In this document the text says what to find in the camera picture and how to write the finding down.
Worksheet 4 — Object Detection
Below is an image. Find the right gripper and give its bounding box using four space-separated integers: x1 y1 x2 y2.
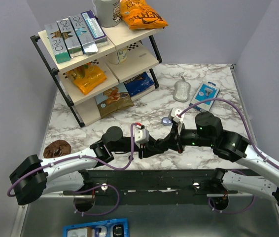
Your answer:
159 121 215 153

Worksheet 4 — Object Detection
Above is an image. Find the lavender earbud charging case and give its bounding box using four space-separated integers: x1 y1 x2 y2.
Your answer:
162 117 172 126

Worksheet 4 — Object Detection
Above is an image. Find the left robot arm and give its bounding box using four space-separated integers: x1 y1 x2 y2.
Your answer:
7 123 169 205

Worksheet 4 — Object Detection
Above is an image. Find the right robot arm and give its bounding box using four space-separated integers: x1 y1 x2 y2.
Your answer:
157 112 279 207

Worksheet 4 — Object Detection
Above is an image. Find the brown snack bag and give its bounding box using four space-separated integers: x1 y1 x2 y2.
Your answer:
95 83 134 119

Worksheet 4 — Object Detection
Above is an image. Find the blue razor package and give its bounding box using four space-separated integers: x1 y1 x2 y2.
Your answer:
189 81 220 112

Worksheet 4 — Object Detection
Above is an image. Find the blue chips bag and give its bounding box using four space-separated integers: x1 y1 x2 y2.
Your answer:
123 72 154 97

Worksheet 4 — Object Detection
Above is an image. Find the blue tray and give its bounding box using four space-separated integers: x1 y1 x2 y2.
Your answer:
63 218 130 237

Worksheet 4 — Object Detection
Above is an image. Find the three tier shelf rack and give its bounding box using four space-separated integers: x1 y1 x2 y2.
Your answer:
31 22 162 127

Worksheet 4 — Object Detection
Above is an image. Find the orange snack bag middle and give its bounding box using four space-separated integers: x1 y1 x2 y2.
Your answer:
66 63 107 95

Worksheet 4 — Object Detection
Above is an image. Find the white cup middle shelf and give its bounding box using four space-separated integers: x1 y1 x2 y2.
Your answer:
108 47 128 65

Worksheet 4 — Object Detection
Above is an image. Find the silver brown toothpaste box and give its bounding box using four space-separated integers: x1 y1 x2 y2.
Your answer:
57 18 83 58

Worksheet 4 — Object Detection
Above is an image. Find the silver blue toothpaste box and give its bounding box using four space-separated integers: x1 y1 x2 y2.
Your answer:
69 14 98 55

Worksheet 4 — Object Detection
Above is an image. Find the purple white box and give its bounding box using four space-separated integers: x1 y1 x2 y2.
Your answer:
81 10 108 47

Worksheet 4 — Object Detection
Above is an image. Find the orange chips bag top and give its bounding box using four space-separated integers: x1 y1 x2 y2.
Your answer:
120 0 168 30

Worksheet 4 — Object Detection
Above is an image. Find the teal silver toothpaste box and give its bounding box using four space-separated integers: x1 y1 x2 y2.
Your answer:
44 22 70 64

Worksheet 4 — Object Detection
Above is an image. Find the grey printed mug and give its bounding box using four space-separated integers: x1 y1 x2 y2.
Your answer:
92 0 121 28

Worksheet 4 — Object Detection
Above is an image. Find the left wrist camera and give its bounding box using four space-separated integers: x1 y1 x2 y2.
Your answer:
135 128 150 145

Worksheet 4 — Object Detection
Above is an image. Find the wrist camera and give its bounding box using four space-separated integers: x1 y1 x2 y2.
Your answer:
135 128 150 145
168 108 184 135

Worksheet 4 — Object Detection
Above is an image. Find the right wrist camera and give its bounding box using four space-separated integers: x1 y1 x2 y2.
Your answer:
168 108 184 135

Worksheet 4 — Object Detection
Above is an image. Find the black mounting rail base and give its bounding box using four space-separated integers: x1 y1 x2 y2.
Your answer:
63 167 241 205

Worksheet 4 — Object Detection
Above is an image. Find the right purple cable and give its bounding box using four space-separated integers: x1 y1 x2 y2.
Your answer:
176 98 279 215

